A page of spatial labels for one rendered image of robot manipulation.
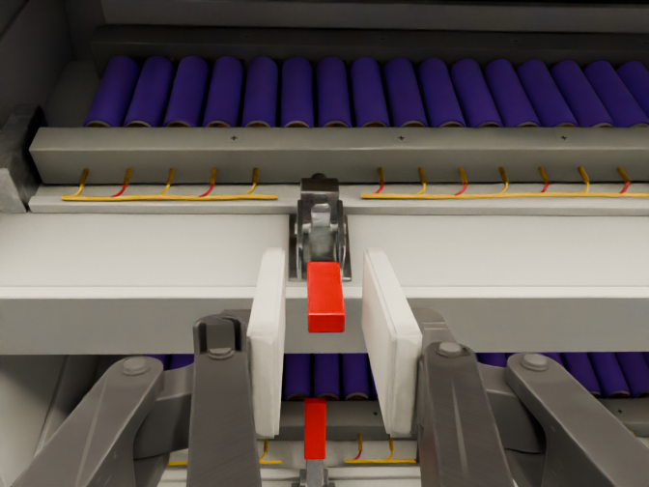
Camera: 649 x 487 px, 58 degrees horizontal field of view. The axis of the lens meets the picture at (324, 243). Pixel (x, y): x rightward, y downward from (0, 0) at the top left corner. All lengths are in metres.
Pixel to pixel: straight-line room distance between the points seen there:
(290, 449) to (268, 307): 0.26
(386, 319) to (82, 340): 0.18
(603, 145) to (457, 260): 0.10
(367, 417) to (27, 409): 0.20
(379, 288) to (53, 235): 0.17
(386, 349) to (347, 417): 0.25
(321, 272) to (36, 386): 0.22
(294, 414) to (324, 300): 0.21
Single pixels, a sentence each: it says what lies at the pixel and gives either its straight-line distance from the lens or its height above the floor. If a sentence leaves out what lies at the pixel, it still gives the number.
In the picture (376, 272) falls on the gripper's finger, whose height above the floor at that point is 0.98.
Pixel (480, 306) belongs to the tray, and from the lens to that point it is 0.27.
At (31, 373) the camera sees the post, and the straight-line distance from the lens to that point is 0.38.
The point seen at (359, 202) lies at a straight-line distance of 0.28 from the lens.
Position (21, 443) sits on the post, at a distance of 0.37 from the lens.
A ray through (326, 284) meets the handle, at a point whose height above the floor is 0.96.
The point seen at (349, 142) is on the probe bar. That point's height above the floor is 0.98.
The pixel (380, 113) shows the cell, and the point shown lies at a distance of 0.32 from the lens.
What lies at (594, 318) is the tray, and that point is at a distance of 0.30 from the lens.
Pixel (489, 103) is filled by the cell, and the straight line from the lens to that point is 0.34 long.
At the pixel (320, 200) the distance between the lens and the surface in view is 0.25.
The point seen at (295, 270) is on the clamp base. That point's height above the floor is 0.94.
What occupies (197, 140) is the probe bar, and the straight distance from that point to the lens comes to 0.29.
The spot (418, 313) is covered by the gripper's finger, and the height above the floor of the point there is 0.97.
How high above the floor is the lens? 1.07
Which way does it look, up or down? 29 degrees down
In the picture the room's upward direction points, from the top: 1 degrees clockwise
